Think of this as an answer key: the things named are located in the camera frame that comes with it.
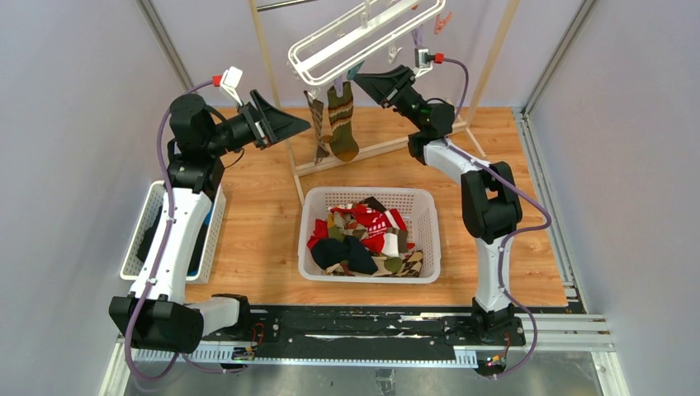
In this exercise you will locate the orange hanger clip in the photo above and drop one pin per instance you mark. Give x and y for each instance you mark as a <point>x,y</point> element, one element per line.
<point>441,22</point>

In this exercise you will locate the white laundry basket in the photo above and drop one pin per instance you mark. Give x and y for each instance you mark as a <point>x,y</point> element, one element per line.
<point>132,265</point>
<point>417,208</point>

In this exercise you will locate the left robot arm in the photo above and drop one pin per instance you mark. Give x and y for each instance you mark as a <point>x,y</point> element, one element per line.
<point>154,315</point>

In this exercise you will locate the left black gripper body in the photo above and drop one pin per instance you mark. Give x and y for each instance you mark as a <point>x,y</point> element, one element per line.
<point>256,130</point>

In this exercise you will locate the white left laundry basket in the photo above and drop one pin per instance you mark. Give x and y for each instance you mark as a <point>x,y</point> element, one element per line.
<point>132,265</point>

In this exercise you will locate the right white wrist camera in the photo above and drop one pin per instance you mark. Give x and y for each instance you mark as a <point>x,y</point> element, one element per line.
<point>423,61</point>

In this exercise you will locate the pile of colourful socks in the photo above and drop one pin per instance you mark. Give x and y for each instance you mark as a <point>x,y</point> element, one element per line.
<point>363,238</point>

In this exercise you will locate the teal hanger clip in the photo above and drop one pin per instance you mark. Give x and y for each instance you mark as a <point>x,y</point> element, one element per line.
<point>354,70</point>

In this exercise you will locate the wooden clothes rack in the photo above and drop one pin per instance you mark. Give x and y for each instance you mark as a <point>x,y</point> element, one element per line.
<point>463,122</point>

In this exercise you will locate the white centre laundry basket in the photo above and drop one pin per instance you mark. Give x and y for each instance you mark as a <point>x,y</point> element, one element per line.
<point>417,208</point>

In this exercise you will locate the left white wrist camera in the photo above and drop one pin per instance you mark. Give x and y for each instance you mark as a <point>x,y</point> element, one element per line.
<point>229,82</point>

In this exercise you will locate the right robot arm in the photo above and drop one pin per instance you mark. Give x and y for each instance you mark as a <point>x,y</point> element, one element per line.
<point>490,210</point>

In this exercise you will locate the white plastic clip hanger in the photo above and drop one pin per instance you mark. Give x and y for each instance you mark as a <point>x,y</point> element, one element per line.
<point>368,28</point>

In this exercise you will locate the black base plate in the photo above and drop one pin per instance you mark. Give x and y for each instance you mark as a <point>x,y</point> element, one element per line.
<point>368,333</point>

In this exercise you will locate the dark clothes in left basket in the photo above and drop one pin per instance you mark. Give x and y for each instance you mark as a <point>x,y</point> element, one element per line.
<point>195,262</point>

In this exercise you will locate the brown striped sock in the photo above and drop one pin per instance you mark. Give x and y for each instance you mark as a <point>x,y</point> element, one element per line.
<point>316,108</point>

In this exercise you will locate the purple hanger clip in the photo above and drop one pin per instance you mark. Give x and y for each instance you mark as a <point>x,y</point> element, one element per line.
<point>417,36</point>
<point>338,86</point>

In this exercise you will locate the olive green striped sock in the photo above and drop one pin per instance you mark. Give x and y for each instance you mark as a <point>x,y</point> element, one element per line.
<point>340,112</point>

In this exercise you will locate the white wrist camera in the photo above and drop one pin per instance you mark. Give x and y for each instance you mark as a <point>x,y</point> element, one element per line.
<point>423,61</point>
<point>229,82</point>

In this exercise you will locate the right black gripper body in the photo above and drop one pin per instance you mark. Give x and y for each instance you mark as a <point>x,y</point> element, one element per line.
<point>394,91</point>

